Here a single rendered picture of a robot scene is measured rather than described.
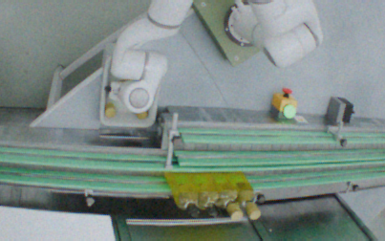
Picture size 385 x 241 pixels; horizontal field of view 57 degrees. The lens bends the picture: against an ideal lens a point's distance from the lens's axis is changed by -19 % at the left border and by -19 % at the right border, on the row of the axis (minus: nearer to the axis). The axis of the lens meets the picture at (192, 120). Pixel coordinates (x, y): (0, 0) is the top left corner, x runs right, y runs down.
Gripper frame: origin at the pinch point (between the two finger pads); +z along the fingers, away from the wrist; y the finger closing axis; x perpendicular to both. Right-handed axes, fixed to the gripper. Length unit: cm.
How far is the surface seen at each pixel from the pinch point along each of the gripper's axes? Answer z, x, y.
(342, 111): -3, 0, 82
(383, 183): 1, -32, 124
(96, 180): -4.5, -28.2, -7.4
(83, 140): 1.1, -17.0, -11.6
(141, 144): -0.5, -16.7, 7.3
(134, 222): -11.2, -39.2, 4.3
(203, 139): -12.8, -11.5, 22.6
